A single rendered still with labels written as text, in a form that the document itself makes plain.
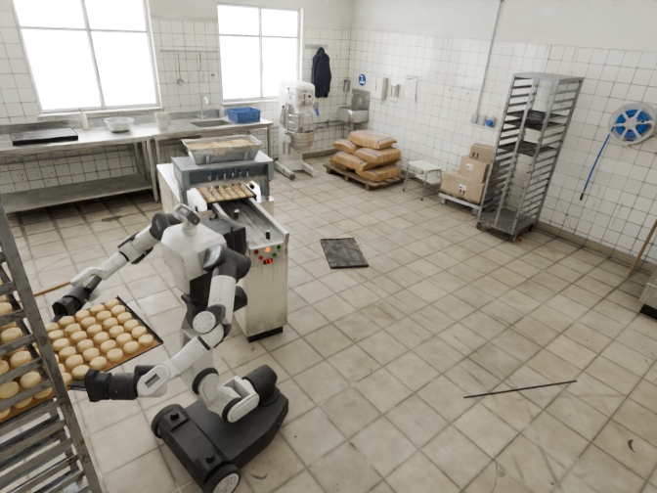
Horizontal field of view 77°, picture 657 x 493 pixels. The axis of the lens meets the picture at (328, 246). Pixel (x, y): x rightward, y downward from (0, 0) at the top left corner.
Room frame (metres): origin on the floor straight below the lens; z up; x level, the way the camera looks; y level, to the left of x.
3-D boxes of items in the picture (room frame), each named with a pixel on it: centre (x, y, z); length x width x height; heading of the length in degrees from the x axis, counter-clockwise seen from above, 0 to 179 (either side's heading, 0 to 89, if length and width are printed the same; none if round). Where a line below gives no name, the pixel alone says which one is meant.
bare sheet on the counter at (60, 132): (4.47, 3.21, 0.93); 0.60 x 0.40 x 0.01; 131
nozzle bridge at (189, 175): (3.15, 0.87, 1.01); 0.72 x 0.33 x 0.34; 122
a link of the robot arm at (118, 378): (0.95, 0.69, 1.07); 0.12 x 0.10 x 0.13; 94
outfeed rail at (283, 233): (3.32, 0.81, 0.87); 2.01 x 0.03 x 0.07; 32
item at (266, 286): (2.72, 0.61, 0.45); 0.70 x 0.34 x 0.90; 32
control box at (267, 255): (2.41, 0.42, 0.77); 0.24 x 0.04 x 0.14; 122
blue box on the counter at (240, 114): (6.08, 1.34, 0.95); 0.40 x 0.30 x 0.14; 133
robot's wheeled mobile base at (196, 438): (1.59, 0.50, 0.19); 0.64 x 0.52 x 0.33; 139
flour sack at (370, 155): (6.24, -0.69, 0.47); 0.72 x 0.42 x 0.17; 135
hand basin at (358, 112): (7.35, -0.32, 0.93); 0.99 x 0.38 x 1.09; 40
